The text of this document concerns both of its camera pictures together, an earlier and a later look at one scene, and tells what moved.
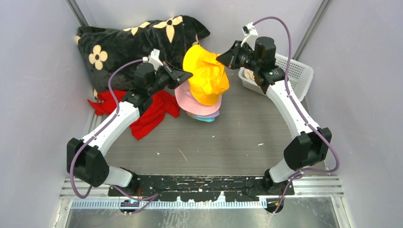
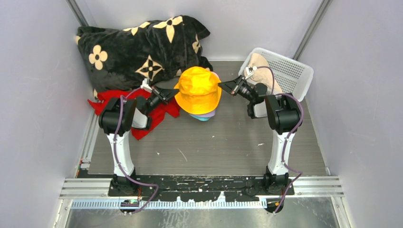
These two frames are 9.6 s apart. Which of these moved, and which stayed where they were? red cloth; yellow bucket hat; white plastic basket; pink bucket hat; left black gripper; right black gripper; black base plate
Moved: left black gripper; pink bucket hat; yellow bucket hat; right black gripper
Stayed: white plastic basket; red cloth; black base plate
